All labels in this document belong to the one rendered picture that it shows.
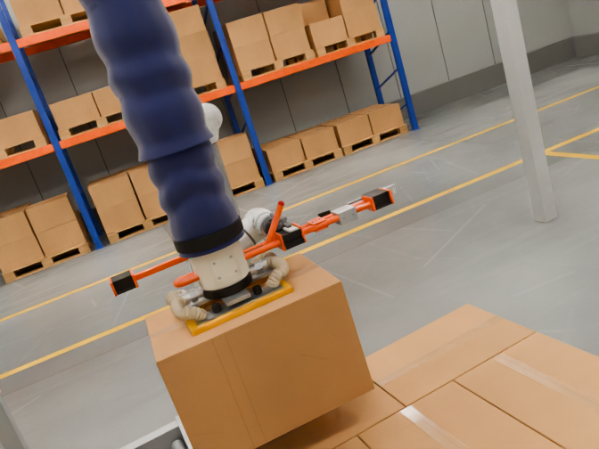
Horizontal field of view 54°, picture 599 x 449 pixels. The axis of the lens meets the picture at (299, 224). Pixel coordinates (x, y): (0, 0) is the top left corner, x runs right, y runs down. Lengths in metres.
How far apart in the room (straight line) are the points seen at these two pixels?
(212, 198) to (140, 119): 0.31
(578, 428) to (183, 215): 1.29
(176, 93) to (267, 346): 0.79
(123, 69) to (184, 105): 0.19
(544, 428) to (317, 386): 0.68
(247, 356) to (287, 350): 0.13
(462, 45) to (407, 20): 1.28
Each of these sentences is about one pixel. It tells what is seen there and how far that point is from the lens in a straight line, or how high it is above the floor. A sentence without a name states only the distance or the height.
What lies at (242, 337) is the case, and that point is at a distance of 1.78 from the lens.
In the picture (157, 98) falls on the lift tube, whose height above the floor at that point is 1.76.
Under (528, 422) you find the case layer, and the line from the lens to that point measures 1.97.
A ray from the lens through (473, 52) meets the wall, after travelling 12.49.
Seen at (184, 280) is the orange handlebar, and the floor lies 1.21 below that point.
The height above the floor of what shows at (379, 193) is 1.23.
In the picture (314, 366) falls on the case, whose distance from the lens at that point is 1.89.
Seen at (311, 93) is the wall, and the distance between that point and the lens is 10.85.
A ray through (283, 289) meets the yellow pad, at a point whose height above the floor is 1.09.
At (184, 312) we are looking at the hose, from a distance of 1.82.
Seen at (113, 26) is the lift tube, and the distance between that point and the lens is 1.74.
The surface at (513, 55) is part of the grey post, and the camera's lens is 4.60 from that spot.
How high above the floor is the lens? 1.76
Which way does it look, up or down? 16 degrees down
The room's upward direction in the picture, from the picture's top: 18 degrees counter-clockwise
